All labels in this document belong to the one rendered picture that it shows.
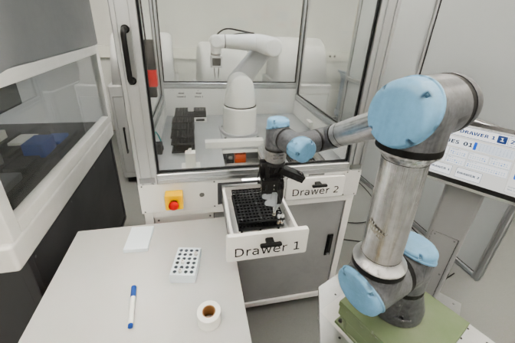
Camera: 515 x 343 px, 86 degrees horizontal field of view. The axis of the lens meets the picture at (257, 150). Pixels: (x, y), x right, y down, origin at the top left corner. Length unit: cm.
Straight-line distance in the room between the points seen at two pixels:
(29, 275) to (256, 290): 106
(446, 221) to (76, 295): 162
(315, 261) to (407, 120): 132
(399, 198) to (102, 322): 87
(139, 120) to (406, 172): 88
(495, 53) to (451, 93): 181
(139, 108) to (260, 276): 110
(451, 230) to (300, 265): 79
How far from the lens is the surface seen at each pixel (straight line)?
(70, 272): 122
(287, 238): 100
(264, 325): 186
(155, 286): 107
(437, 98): 51
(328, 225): 156
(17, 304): 149
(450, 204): 168
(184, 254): 110
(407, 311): 91
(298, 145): 79
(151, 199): 126
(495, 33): 237
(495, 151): 158
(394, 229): 63
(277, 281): 174
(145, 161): 117
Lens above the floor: 157
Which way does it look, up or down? 25 degrees down
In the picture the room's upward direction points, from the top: 3 degrees clockwise
